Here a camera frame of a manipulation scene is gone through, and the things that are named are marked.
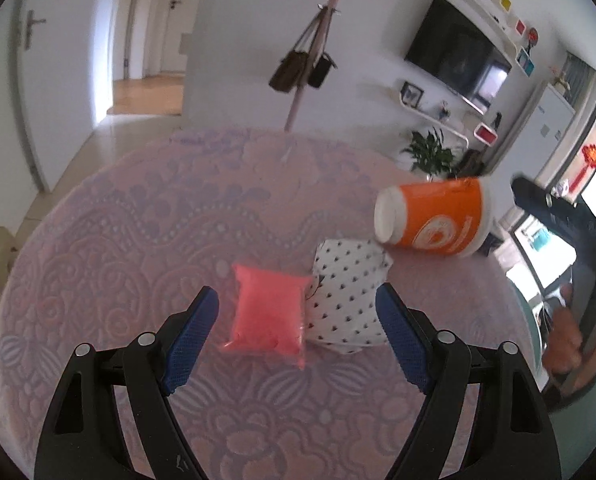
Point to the red cube wall shelf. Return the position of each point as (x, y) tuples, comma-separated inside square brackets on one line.
[(520, 26)]

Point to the wall-mounted television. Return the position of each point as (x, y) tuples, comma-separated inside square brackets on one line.
[(453, 50)]

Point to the red fan ornament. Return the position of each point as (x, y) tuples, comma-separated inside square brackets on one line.
[(533, 37)]

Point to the black picture frame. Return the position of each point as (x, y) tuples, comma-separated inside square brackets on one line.
[(412, 95)]

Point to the red and white shelf box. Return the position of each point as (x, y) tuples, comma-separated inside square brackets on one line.
[(485, 134)]

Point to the person's right hand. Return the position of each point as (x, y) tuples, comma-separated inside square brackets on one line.
[(563, 340)]

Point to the white dotted packet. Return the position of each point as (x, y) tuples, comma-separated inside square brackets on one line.
[(348, 285)]

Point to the pink coat rack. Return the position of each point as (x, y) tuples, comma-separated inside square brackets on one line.
[(308, 65)]

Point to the yellow cube wall shelf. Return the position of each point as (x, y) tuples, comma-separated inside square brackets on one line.
[(505, 2)]

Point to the red knot decoration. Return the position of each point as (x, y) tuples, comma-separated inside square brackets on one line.
[(590, 157)]

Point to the white curved wall shelf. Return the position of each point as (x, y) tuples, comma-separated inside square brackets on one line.
[(483, 15)]

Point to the black pouch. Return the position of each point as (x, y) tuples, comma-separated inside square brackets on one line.
[(322, 71)]

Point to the white hallway door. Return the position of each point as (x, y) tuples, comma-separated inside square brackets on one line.
[(165, 35)]

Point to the small potted flower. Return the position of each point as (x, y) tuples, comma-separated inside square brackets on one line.
[(563, 77)]

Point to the potted green plant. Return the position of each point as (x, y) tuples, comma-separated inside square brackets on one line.
[(428, 155)]

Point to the black guitar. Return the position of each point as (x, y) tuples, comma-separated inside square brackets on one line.
[(470, 162)]

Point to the grey curtain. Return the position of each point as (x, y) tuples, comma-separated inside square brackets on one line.
[(580, 80)]

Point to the brown handbag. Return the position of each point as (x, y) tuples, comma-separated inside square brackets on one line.
[(288, 72)]

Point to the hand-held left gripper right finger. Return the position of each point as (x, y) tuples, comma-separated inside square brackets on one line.
[(403, 345)]

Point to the white low wall shelf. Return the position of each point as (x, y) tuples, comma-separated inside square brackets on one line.
[(428, 117)]

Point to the blue bucket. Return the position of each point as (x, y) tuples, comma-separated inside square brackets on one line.
[(540, 239)]

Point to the white room door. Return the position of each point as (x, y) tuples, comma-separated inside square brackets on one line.
[(63, 90)]

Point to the small blue wall shelf box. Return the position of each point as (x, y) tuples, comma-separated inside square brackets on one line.
[(526, 62)]

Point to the pink packet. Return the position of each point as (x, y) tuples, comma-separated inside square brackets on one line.
[(268, 310)]

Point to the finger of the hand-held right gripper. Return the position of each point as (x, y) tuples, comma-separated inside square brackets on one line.
[(553, 210)]

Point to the teal plastic basket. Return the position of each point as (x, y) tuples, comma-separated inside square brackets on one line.
[(578, 415)]

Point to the orange paper cup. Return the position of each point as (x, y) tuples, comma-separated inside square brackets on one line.
[(443, 220)]

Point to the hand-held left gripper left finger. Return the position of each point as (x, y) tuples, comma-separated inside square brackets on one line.
[(188, 340)]

